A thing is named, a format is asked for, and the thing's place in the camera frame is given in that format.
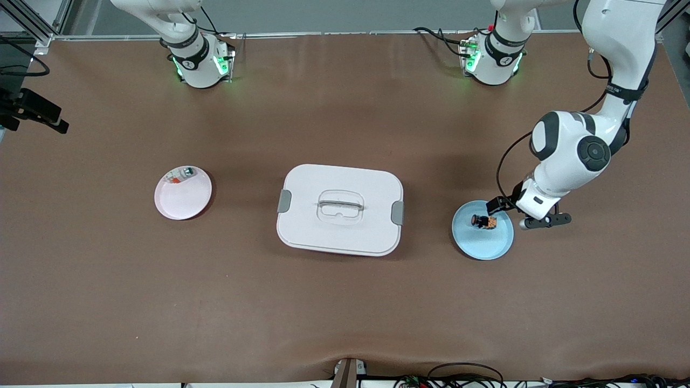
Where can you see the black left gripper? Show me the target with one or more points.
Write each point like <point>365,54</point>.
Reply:
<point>508,201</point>

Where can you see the white lidded storage box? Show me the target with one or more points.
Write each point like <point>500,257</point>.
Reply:
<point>339,237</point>

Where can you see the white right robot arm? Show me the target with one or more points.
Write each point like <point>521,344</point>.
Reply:
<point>199,64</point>

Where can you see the light blue round plate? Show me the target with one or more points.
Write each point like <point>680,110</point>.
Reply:
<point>482,245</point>

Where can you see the white round plate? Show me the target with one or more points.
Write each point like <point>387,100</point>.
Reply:
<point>180,207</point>

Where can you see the grey metal camera stand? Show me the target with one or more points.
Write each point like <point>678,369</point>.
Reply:
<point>345,374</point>

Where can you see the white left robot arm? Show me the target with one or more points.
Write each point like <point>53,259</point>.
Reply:
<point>566,156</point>

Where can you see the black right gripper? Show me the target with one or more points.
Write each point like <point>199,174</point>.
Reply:
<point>33,106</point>

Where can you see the orange black push-button switch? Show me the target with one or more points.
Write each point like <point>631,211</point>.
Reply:
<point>488,222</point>

